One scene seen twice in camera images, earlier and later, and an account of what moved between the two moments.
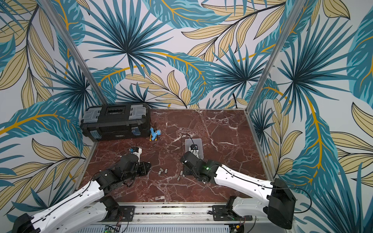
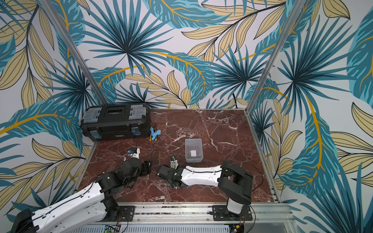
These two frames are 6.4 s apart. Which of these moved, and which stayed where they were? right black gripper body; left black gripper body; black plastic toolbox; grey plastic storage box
Moved: right black gripper body
Stayed: left black gripper body; grey plastic storage box; black plastic toolbox
